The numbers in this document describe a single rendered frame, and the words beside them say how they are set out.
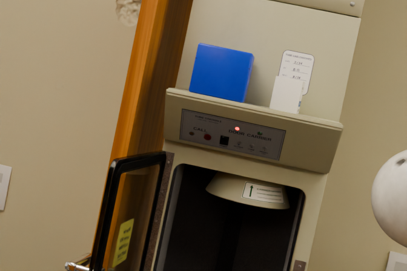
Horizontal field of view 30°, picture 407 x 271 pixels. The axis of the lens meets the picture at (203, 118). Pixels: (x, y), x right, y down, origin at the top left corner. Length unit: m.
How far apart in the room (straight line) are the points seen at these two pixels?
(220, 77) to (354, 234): 0.72
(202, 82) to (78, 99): 0.65
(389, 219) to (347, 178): 1.01
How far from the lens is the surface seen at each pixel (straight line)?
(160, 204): 1.49
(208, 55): 1.36
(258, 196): 1.49
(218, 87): 1.35
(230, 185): 1.50
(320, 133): 1.36
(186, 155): 1.47
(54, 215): 1.99
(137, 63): 1.39
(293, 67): 1.46
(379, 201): 0.91
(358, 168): 1.91
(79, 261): 1.27
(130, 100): 1.39
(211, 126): 1.39
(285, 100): 1.37
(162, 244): 1.51
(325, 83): 1.46
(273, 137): 1.38
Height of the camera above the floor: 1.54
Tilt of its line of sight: 3 degrees down
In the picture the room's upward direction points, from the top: 12 degrees clockwise
